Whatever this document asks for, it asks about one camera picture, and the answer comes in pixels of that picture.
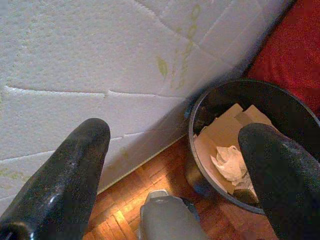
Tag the black round waste bin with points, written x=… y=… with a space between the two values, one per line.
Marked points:
x=262 y=100

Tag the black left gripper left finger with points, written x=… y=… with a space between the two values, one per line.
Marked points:
x=60 y=185

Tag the brown cardboard piece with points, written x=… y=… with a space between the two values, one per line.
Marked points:
x=225 y=135

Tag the white quilted mattress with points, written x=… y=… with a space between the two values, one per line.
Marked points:
x=100 y=62

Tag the crumpled white paper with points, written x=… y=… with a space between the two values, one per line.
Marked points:
x=230 y=162

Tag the red covered cushion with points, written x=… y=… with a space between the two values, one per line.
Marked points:
x=292 y=50

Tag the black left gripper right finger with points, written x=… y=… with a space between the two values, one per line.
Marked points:
x=285 y=190

